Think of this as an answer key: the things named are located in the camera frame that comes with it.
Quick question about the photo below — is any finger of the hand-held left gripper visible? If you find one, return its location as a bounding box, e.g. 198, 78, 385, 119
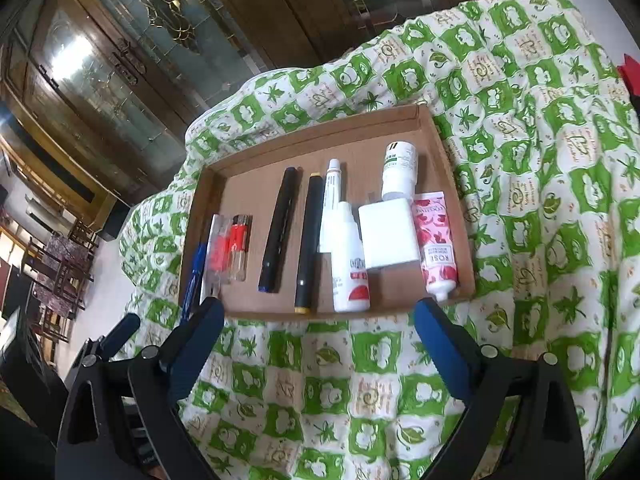
77, 312, 142, 362

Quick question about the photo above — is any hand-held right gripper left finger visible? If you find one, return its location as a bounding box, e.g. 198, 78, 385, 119
54, 296, 227, 480

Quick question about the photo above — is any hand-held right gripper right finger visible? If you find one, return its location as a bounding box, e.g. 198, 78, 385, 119
414, 296, 587, 480

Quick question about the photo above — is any white pen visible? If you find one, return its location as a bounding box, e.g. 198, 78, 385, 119
200, 214, 222, 306

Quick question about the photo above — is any blue pen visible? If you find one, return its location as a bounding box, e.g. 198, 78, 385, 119
180, 241, 210, 323

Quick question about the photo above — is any pink floral cream tube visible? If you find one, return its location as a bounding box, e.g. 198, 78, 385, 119
410, 191, 459, 303

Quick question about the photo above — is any red lighter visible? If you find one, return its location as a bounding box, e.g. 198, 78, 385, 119
229, 214, 253, 282

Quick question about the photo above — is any white bottle red label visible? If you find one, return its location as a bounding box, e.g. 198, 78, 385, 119
332, 201, 371, 313

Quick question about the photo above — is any white square box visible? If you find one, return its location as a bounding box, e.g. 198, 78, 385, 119
358, 197, 421, 272

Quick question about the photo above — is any black marker blue end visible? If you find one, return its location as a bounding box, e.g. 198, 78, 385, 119
257, 166, 302, 293

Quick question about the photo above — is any black marker yellow end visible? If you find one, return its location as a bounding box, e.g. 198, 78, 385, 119
294, 172, 325, 317

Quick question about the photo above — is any brown cardboard tray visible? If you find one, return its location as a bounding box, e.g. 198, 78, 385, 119
177, 104, 477, 320

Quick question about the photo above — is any white bottle green label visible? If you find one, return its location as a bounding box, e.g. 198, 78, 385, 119
381, 141, 419, 201

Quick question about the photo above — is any white ointment tube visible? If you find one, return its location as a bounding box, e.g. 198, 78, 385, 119
318, 158, 346, 253

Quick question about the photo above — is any wooden dining chair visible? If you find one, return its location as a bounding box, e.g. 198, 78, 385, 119
27, 220, 98, 346

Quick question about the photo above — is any black box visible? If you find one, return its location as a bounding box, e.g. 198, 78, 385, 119
97, 200, 132, 242

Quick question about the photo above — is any green white printed blanket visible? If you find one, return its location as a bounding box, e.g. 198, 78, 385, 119
117, 0, 640, 480

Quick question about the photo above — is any wooden glass-door cabinet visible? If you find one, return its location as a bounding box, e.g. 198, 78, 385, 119
0, 0, 496, 211

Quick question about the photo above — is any red cloth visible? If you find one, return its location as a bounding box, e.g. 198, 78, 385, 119
616, 52, 640, 96

